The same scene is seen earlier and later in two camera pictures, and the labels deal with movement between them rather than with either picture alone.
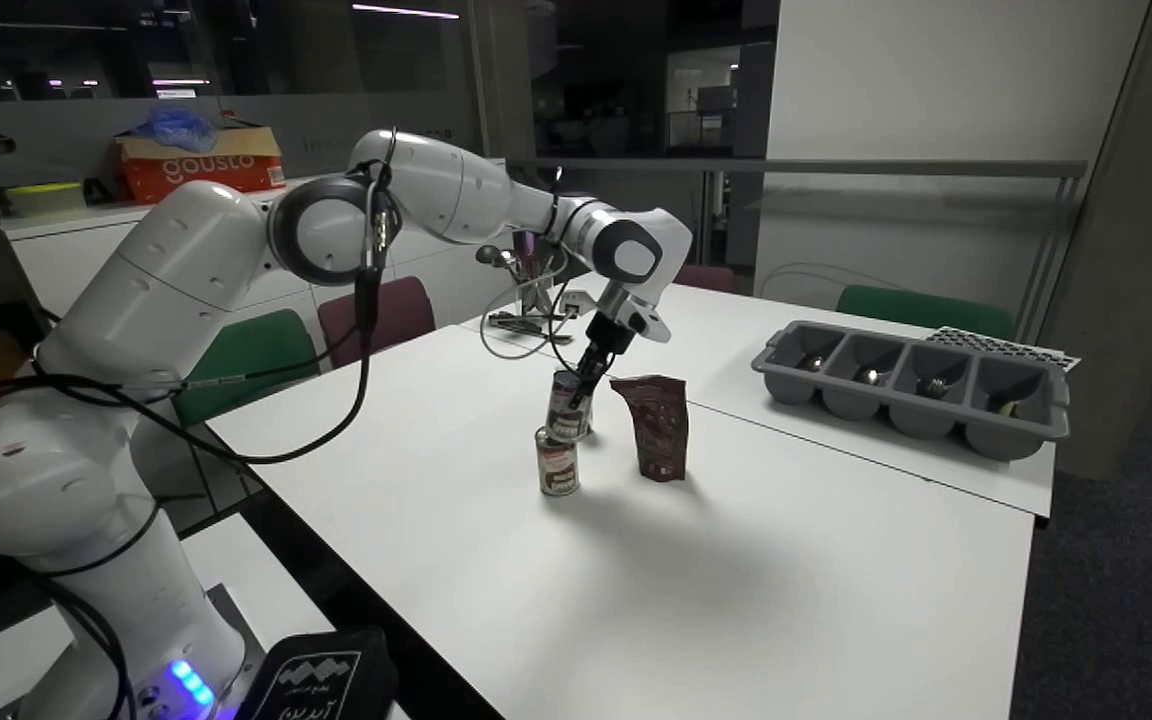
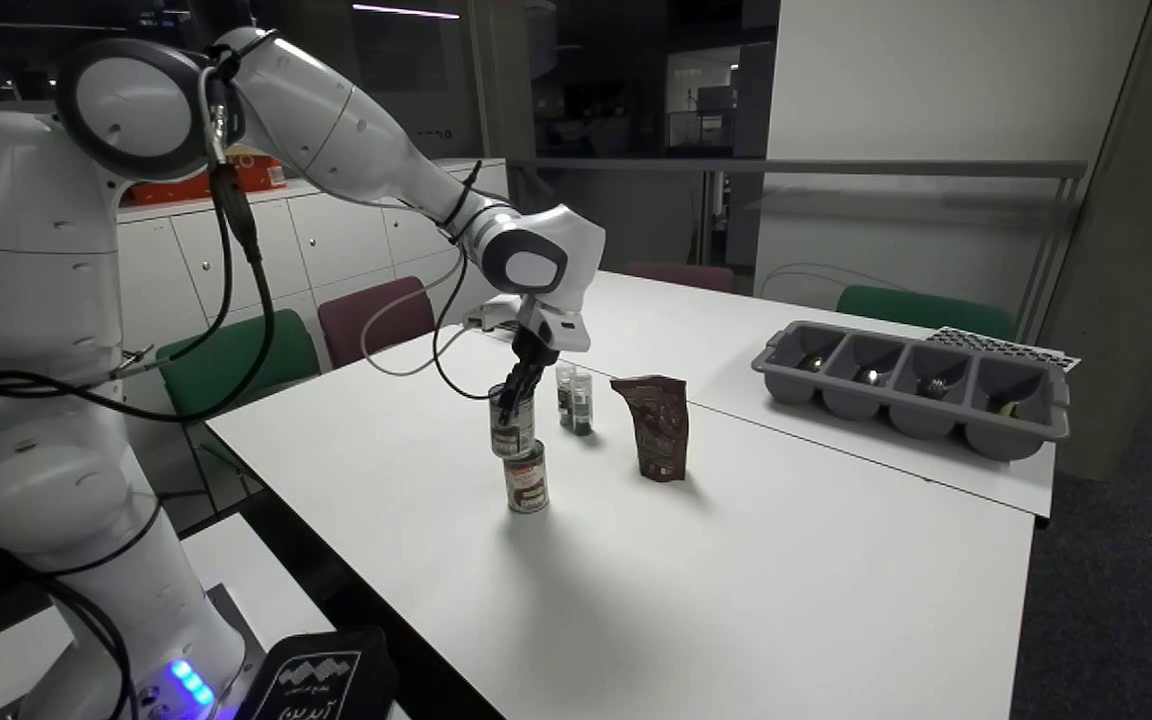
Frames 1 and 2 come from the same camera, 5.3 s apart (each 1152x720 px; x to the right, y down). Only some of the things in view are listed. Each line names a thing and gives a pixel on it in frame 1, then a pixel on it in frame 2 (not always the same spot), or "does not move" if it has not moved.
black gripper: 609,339 -> 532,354
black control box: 324,678 does not move
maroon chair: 399,311 does not move
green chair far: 926,306 does not move
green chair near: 248,360 does not move
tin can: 556,467 -> 525,482
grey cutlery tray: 994,396 does not move
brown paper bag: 663,425 does not move
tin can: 569,407 -> 511,420
